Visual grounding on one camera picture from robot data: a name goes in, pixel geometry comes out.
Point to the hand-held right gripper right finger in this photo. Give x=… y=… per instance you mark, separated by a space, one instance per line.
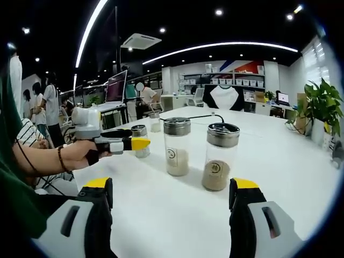
x=242 y=228

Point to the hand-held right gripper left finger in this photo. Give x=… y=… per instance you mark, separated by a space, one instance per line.
x=99 y=228

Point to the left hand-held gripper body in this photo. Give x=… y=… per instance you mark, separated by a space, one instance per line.
x=86 y=119

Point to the small seasoning bottle white powder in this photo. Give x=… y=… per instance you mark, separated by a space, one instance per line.
x=139 y=131

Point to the small seasoning bottle pale powder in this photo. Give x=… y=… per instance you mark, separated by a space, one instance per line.
x=155 y=126

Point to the tall seasoning bottle cream powder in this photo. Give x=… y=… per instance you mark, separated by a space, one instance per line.
x=177 y=161

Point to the tall seasoning bottle brown powder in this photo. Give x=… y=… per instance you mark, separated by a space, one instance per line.
x=220 y=172

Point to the person's left hand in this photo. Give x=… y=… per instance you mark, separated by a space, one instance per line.
x=76 y=154

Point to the black laptop stand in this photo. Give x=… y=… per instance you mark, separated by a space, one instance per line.
x=118 y=115

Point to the open silver laptop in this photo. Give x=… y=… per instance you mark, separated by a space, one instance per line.
x=115 y=88

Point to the teal panel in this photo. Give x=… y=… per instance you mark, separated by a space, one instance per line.
x=131 y=91

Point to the long curved ceiling light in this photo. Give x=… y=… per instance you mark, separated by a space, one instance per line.
x=78 y=63

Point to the black hanging monitor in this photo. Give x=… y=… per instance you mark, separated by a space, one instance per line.
x=134 y=68

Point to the white mesh office chair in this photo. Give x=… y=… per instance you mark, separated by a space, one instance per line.
x=197 y=96

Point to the black ceiling pole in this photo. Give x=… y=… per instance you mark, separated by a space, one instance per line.
x=116 y=40

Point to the ceiling air conditioner unit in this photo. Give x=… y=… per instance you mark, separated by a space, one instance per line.
x=141 y=41

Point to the grey plush toy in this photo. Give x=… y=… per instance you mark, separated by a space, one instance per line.
x=337 y=154

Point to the shelf with white storage bins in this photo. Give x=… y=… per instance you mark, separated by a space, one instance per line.
x=242 y=80

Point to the white plant pot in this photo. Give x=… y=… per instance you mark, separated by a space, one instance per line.
x=318 y=131

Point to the small white cup yellow tag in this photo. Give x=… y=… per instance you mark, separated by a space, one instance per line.
x=327 y=139

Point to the open cardboard box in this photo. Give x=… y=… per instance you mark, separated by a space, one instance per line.
x=259 y=96

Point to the short curved ceiling light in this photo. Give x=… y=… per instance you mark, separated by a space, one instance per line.
x=228 y=43

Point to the brown paper bag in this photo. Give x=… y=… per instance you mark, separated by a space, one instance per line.
x=302 y=107

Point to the black laptop white screen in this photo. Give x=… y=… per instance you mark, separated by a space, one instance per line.
x=283 y=98

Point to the green potted plant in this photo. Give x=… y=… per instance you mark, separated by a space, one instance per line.
x=322 y=102

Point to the white window blinds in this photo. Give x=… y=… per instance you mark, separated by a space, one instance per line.
x=317 y=61

